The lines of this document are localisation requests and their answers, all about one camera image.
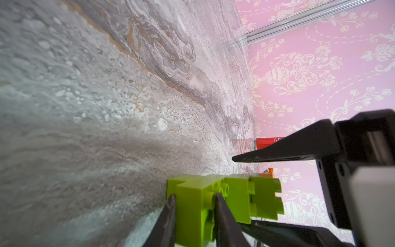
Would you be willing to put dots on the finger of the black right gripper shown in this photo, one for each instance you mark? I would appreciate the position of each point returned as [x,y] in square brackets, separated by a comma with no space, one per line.
[275,234]
[312,142]

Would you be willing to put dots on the orange snack bag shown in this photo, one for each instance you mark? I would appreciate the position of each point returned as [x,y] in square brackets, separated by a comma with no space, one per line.
[268,173]

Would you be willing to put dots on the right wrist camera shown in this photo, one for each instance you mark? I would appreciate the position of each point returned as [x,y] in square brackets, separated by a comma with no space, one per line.
[373,195]

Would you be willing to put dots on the red soda can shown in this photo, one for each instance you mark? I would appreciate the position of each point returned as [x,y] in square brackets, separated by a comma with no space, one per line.
[261,143]

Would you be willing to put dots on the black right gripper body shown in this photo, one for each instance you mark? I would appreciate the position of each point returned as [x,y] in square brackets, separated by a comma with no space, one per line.
[365,140]

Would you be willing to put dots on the long green lego brick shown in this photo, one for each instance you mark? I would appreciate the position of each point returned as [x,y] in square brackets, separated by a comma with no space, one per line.
[239,197]

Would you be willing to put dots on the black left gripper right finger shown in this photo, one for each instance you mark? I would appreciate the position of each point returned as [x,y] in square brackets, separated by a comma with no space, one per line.
[228,232]

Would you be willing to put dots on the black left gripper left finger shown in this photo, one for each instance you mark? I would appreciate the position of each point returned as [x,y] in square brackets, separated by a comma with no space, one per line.
[163,232]

